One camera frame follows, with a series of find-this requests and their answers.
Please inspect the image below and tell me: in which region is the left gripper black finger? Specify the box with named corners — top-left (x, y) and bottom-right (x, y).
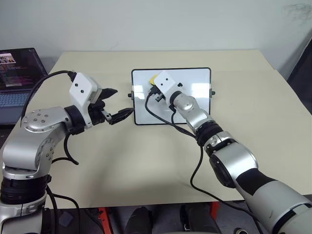
top-left (109, 108), bottom-right (134, 126)
top-left (100, 88), bottom-right (119, 100)

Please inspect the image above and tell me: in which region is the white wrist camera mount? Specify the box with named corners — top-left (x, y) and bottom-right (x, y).
top-left (154, 71), bottom-right (184, 98)
top-left (69, 72), bottom-right (103, 130)

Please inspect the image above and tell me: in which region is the open dark laptop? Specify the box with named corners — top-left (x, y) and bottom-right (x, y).
top-left (0, 47), bottom-right (48, 125)

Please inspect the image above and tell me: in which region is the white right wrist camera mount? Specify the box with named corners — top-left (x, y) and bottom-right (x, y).
top-left (154, 71), bottom-right (184, 98)

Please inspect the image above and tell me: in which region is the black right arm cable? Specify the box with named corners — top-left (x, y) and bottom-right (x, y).
top-left (145, 87), bottom-right (269, 234)

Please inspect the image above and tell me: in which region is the red frame post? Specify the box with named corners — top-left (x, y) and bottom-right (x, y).
top-left (98, 207), bottom-right (114, 234)
top-left (210, 201), bottom-right (221, 220)

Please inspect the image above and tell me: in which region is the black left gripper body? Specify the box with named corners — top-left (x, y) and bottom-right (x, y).
top-left (87, 97), bottom-right (113, 127)

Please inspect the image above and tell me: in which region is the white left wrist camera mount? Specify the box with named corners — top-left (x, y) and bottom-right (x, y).
top-left (69, 72), bottom-right (103, 130)

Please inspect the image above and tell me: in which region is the dark rounded shape under table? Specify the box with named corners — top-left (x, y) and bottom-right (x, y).
top-left (128, 206), bottom-right (155, 234)

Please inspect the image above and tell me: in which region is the white whiteboard with black frame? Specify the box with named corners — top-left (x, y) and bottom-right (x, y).
top-left (128, 67), bottom-right (216, 126)

